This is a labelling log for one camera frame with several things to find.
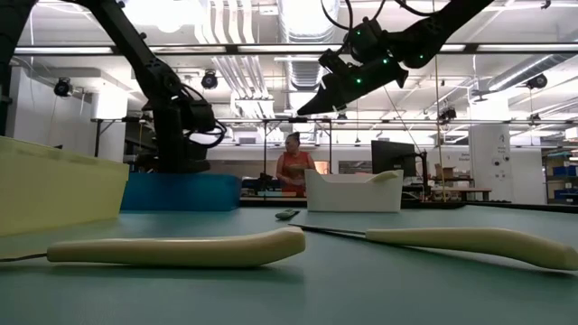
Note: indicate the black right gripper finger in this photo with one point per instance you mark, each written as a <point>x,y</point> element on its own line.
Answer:
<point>336,103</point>
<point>327,92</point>

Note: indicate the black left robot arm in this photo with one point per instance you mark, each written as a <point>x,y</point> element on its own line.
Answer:
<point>149,63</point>

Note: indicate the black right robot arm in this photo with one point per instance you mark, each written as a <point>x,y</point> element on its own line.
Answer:
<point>433,31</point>

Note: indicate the blue plastic bin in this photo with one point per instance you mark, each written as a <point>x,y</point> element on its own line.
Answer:
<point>180,194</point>

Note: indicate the overhead rig light bar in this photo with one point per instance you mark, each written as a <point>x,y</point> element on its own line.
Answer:
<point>271,48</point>

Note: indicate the black computer monitor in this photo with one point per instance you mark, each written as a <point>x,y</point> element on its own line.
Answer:
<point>393,158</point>

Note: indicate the person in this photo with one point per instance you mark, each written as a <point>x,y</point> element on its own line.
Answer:
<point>295,173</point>

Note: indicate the white plastic bin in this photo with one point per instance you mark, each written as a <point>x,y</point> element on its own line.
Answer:
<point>352,198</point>

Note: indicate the cardboard box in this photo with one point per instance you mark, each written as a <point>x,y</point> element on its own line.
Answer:
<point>444,172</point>

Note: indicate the yellow plastic bin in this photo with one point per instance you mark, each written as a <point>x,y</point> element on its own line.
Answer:
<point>54,194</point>

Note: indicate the background wooden work table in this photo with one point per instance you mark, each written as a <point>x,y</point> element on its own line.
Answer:
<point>456,192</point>

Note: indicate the white room pillar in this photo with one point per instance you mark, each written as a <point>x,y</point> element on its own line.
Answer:
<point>490,180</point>

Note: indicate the green table mat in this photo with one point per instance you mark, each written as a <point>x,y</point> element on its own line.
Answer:
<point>316,293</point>

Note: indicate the shelf with blue bins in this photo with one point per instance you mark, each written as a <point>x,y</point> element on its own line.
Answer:
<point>564,195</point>

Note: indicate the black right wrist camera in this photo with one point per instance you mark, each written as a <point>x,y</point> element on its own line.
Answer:
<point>333,61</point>

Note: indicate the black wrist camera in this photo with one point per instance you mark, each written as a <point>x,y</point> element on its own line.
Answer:
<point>202,116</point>
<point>333,61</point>

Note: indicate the silver ventilation duct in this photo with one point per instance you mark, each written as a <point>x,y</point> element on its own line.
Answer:
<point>300,72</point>

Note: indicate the background black metal frame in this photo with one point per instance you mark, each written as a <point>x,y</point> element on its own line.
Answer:
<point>298,120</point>

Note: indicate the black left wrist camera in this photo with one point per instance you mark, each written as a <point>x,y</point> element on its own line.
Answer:
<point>202,116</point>

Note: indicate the black ceiling-hung camera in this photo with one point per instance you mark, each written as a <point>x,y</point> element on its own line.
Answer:
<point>447,114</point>
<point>209,81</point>
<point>536,81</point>
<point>63,88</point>

